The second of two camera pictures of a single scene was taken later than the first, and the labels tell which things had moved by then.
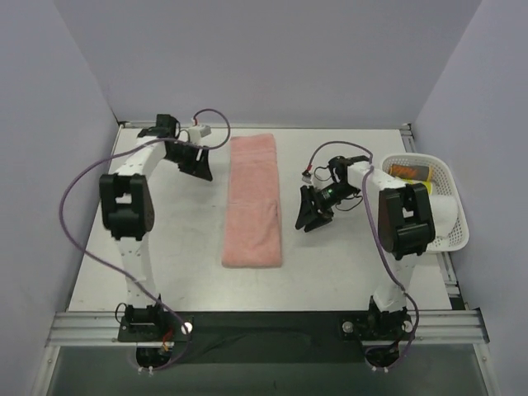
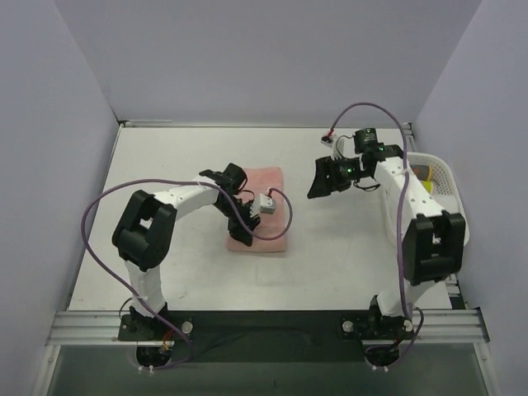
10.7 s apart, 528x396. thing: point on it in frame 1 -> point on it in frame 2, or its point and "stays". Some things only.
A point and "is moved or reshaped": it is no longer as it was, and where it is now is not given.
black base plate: (267, 337) stays
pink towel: (252, 234) is moved or reshaped
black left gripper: (194, 159) -> (242, 225)
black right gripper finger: (307, 205) -> (327, 177)
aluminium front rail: (430, 327) stays
